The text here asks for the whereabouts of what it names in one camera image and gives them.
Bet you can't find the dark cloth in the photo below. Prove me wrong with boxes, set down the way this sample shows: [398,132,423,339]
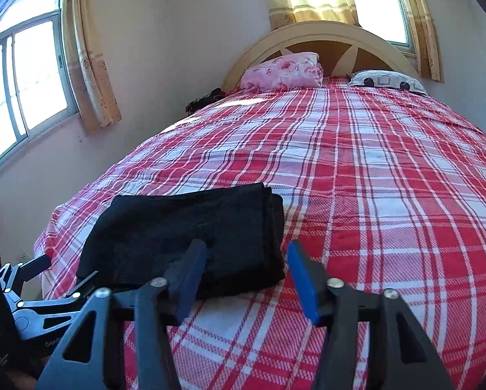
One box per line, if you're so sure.
[185,87,226,114]

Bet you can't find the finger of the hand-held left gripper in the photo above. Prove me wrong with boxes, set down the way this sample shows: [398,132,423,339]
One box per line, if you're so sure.
[0,254,51,291]
[15,272,101,334]

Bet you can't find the red plaid bedspread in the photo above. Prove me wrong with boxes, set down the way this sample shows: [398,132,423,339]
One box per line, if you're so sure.
[34,75,486,390]

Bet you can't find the white patterned pillow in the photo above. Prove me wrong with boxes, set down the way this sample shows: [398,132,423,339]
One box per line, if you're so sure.
[346,70,428,96]

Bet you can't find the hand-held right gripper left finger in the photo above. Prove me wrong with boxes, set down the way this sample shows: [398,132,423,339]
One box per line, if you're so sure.
[36,239,208,390]

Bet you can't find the black pants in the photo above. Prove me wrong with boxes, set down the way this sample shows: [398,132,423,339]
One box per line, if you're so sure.
[76,182,286,299]

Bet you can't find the cream wooden headboard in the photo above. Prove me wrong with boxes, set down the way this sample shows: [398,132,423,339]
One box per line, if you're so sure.
[223,20,420,92]

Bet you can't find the pink floral pillow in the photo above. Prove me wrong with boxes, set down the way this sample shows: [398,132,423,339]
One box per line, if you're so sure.
[241,51,324,90]

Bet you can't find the wide sliding window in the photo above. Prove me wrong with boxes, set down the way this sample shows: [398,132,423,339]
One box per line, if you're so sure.
[0,0,81,188]

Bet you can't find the narrow window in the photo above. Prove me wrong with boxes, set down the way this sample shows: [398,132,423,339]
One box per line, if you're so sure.
[344,0,416,55]

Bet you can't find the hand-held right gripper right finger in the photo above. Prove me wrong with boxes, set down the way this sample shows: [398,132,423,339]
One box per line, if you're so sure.
[287,240,457,390]

